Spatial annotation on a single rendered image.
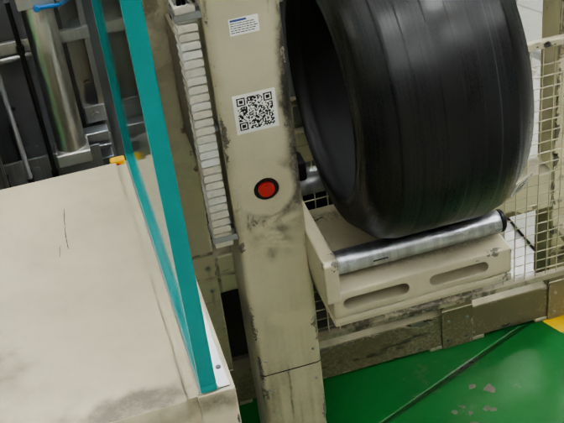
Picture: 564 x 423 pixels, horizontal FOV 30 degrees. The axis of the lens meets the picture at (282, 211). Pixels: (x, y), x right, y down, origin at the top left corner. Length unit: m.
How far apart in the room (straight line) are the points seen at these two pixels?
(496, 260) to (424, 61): 0.51
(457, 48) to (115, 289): 0.68
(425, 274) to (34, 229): 0.79
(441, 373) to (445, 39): 1.51
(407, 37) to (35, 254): 0.66
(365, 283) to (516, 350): 1.20
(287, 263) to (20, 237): 0.64
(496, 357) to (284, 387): 1.03
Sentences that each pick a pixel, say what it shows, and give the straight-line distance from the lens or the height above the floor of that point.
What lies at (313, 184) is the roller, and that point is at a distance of 2.16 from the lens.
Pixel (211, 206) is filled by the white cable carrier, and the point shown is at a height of 1.04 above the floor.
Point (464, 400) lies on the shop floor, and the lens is 2.95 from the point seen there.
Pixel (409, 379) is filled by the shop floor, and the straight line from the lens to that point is 3.01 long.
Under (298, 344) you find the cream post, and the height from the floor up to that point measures 0.68.
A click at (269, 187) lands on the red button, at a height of 1.06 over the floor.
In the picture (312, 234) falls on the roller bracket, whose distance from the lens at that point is 1.95.
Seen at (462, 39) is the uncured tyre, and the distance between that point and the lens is 1.70.
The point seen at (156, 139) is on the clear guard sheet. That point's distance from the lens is 1.00.
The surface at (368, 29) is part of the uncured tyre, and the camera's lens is 1.68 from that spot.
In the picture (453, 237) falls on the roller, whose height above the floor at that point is 0.91.
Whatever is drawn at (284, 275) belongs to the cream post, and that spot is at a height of 0.86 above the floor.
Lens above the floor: 2.09
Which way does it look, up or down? 34 degrees down
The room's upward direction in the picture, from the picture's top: 7 degrees counter-clockwise
